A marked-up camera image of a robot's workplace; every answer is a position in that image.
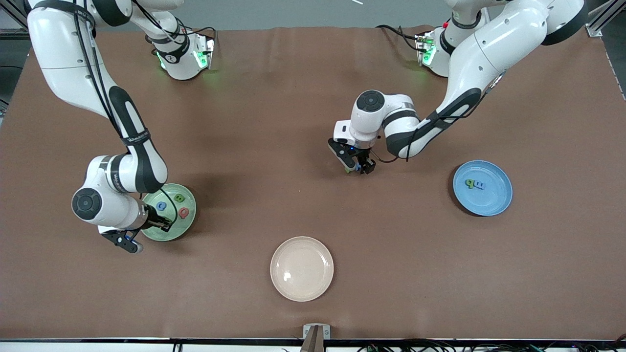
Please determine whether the black right arm base cable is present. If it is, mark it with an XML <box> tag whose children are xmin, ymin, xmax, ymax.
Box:
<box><xmin>174</xmin><ymin>15</ymin><xmax>217</xmax><ymax>42</ymax></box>

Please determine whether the aluminium frame profile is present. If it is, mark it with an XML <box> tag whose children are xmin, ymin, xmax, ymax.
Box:
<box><xmin>0</xmin><ymin>0</ymin><xmax>35</xmax><ymax>42</ymax></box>
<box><xmin>584</xmin><ymin>0</ymin><xmax>626</xmax><ymax>38</ymax></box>

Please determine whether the cream plate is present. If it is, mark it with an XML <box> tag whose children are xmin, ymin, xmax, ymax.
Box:
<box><xmin>270</xmin><ymin>236</ymin><xmax>335</xmax><ymax>302</ymax></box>

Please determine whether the grey-brown tapered pole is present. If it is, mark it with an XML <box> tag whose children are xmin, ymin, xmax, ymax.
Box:
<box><xmin>299</xmin><ymin>327</ymin><xmax>326</xmax><ymax>352</ymax></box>

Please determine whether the blue plate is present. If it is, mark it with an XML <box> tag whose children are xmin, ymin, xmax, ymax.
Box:
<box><xmin>452</xmin><ymin>160</ymin><xmax>513</xmax><ymax>217</ymax></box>

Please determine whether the black arm base cable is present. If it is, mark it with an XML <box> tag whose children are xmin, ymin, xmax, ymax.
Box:
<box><xmin>376</xmin><ymin>23</ymin><xmax>422</xmax><ymax>52</ymax></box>
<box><xmin>174</xmin><ymin>15</ymin><xmax>217</xmax><ymax>42</ymax></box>

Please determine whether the green plate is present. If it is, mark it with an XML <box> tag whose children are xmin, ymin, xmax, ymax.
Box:
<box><xmin>139</xmin><ymin>183</ymin><xmax>197</xmax><ymax>242</ymax></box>

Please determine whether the black left arm base cable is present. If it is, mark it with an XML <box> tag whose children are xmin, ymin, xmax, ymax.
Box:
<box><xmin>376</xmin><ymin>23</ymin><xmax>422</xmax><ymax>52</ymax></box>

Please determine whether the silver metal bracket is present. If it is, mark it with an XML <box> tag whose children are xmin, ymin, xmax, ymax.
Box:
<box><xmin>303</xmin><ymin>324</ymin><xmax>331</xmax><ymax>340</ymax></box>

